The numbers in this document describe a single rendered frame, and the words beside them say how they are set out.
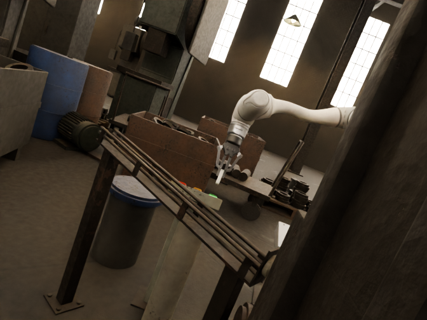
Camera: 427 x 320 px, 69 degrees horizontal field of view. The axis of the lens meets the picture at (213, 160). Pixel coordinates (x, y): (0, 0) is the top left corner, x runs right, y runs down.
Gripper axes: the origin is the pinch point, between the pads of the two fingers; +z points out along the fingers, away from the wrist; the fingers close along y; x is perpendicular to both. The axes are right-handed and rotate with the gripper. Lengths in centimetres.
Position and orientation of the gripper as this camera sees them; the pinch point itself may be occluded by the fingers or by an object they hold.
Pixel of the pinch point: (219, 176)
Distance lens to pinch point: 141.2
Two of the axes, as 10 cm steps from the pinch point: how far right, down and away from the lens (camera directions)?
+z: -3.6, 9.1, -1.8
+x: -0.6, 1.8, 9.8
